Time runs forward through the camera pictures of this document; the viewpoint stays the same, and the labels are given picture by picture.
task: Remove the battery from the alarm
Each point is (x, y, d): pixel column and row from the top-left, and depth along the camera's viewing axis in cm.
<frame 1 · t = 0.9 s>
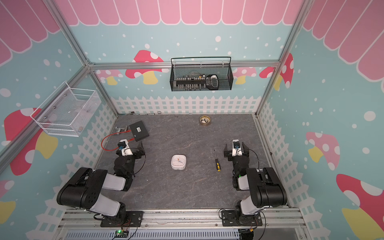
left hand: (134, 143, 89), fingers open
right hand: (235, 143, 89), fingers open
white alarm clock: (178, 162, 93), point 3 cm above the table
black yellow screwdriver: (217, 164, 94), point 2 cm above the table
brown tape roll: (205, 120, 118), on the table
black network switch box: (139, 131, 110), point 2 cm above the table
metal bracket: (119, 129, 111), point 2 cm above the table

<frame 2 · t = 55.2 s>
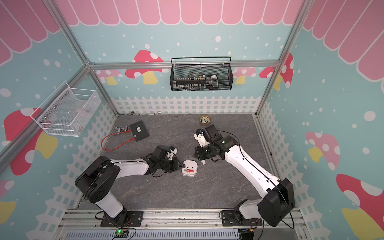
left hand: (183, 168, 88), fingers open
right hand: (195, 154, 77), fingers closed
white alarm clock: (190, 164, 91), point 4 cm above the table
red battery: (189, 170, 89), point 4 cm above the table
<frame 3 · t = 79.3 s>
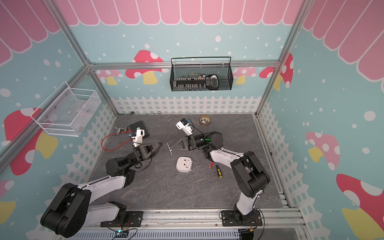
left hand: (161, 148, 64), fingers open
right hand: (174, 151, 63), fingers closed
white alarm clock: (184, 164, 91), point 4 cm above the table
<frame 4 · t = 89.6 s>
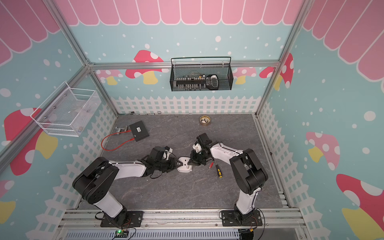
left hand: (180, 167, 90), fingers open
right hand: (188, 162, 89), fingers closed
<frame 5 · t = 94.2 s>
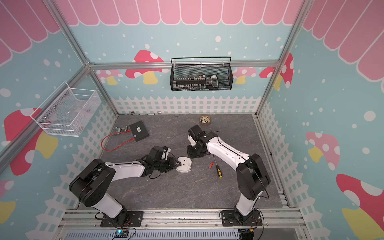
left hand: (178, 167, 90), fingers open
right hand: (190, 154, 86), fingers open
